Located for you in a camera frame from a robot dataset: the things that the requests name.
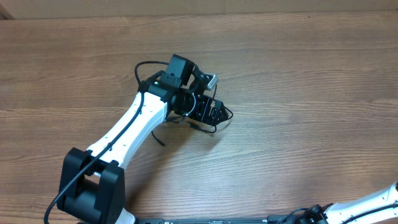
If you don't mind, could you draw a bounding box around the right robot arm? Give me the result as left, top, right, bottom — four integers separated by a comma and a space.
295, 182, 397, 224

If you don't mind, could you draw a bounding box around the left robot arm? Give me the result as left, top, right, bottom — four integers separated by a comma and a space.
44, 54, 233, 224

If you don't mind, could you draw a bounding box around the black USB cable two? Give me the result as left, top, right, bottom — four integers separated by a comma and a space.
150, 83, 234, 148

